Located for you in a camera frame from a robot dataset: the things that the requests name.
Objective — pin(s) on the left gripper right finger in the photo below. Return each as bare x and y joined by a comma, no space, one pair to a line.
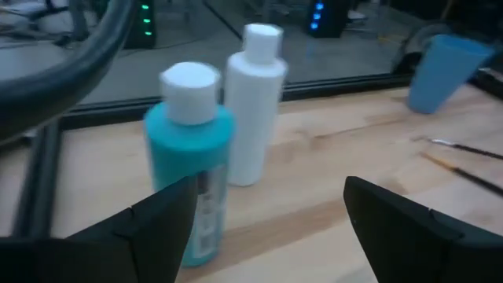
401,243

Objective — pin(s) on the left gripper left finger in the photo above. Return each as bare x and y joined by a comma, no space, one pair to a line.
149,236

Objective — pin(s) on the paintbrush with orange ferrule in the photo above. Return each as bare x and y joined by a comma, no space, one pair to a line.
467,176

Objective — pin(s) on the teal paint bottle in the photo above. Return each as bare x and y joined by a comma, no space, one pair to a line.
188,145

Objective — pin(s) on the black paintbrush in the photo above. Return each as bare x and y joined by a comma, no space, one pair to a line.
463,147

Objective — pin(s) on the white paint bottle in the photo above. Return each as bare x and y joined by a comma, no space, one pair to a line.
251,118

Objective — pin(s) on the blue plastic cup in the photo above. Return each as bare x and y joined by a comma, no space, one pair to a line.
440,74

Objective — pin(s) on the computer tower green lights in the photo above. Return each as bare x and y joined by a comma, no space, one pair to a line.
137,35

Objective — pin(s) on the computer tower blue lights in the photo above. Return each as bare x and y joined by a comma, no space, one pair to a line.
334,19

